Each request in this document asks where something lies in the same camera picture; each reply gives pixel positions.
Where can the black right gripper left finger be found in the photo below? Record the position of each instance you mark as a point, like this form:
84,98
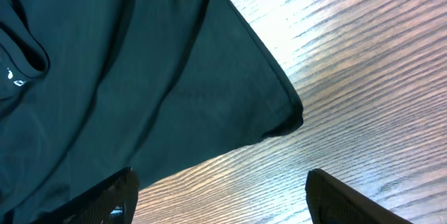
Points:
112,201

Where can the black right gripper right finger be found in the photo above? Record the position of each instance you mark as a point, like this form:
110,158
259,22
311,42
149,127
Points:
330,201

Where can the black t-shirt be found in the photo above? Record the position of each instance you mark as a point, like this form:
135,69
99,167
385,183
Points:
89,87

